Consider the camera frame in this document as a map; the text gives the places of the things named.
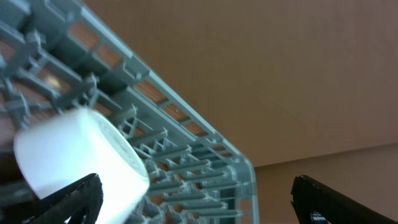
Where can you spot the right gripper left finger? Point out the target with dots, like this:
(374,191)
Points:
(79,202)

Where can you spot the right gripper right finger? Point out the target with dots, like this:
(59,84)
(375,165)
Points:
(314,202)

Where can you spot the white bowl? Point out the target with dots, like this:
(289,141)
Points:
(61,150)

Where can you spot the grey dish rack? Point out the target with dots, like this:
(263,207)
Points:
(57,56)

